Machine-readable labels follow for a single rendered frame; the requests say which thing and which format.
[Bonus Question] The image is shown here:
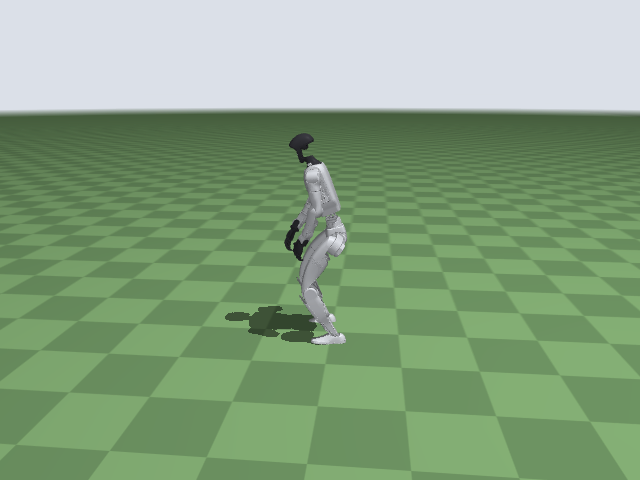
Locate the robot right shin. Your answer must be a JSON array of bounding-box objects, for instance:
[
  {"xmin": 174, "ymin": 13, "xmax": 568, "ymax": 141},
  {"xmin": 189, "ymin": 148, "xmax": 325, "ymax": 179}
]
[{"xmin": 297, "ymin": 277, "xmax": 323, "ymax": 298}]

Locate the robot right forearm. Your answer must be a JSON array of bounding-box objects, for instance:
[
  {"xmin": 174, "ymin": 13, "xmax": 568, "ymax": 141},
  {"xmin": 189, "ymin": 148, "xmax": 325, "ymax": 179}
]
[{"xmin": 292, "ymin": 199, "xmax": 312, "ymax": 229}]

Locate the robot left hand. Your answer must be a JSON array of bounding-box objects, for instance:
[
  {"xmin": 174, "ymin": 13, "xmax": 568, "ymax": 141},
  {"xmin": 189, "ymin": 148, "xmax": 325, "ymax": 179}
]
[{"xmin": 293, "ymin": 239, "xmax": 309, "ymax": 261}]

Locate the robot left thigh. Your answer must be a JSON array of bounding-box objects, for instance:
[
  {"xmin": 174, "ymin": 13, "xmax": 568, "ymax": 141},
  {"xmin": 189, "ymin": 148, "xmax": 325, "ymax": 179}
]
[{"xmin": 301, "ymin": 234, "xmax": 345, "ymax": 300}]

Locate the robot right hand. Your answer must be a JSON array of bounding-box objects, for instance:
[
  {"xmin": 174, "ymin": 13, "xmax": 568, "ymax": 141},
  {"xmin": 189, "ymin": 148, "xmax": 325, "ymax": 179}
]
[{"xmin": 284, "ymin": 220, "xmax": 299, "ymax": 251}]

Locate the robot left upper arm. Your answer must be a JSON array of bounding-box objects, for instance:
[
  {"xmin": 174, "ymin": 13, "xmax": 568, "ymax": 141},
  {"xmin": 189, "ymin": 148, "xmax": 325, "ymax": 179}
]
[{"xmin": 305, "ymin": 169, "xmax": 323, "ymax": 218}]

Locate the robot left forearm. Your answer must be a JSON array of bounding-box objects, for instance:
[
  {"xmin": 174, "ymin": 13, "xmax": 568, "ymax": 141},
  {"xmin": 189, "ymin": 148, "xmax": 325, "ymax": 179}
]
[{"xmin": 298, "ymin": 207, "xmax": 318, "ymax": 244}]

